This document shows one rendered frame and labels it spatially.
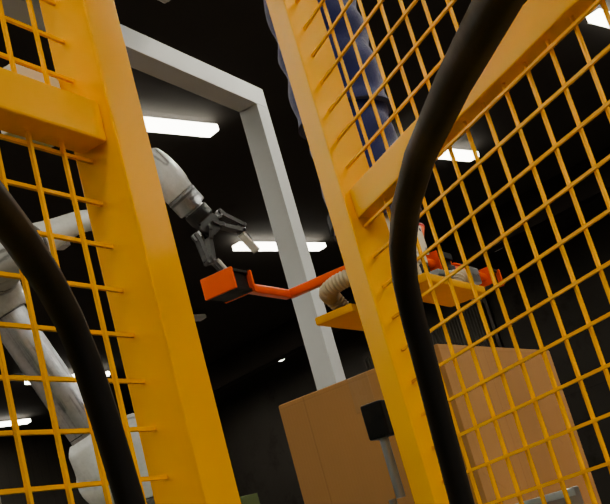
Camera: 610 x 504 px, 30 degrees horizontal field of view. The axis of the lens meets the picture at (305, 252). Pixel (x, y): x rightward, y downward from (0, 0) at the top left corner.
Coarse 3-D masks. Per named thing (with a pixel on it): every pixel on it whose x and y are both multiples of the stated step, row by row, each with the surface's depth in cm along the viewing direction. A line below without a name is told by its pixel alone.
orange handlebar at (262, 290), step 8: (432, 264) 278; (456, 264) 292; (328, 272) 265; (336, 272) 264; (480, 272) 307; (312, 280) 267; (320, 280) 266; (256, 288) 257; (264, 288) 260; (272, 288) 263; (280, 288) 267; (296, 288) 269; (304, 288) 268; (312, 288) 267; (264, 296) 262; (272, 296) 264; (280, 296) 266; (288, 296) 269; (296, 296) 270
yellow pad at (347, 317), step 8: (352, 304) 248; (328, 312) 250; (336, 312) 249; (344, 312) 248; (352, 312) 248; (320, 320) 251; (328, 320) 250; (336, 320) 251; (344, 320) 254; (352, 320) 256; (360, 320) 258; (344, 328) 262; (352, 328) 264; (360, 328) 266
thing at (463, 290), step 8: (424, 272) 249; (424, 280) 239; (432, 280) 241; (456, 280) 253; (424, 288) 245; (440, 288) 249; (448, 288) 251; (456, 288) 254; (464, 288) 256; (480, 288) 265; (440, 296) 257; (448, 296) 259; (464, 296) 264; (472, 296) 266; (440, 304) 265; (448, 304) 268
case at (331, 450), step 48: (336, 384) 231; (288, 432) 236; (336, 432) 230; (480, 432) 220; (528, 432) 239; (576, 432) 263; (336, 480) 229; (384, 480) 223; (480, 480) 212; (528, 480) 230; (576, 480) 251
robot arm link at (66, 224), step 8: (64, 216) 291; (72, 216) 292; (88, 216) 297; (40, 224) 284; (56, 224) 287; (64, 224) 288; (72, 224) 290; (88, 224) 296; (56, 232) 285; (64, 232) 287; (72, 232) 290; (56, 240) 285; (48, 248) 283; (56, 248) 286
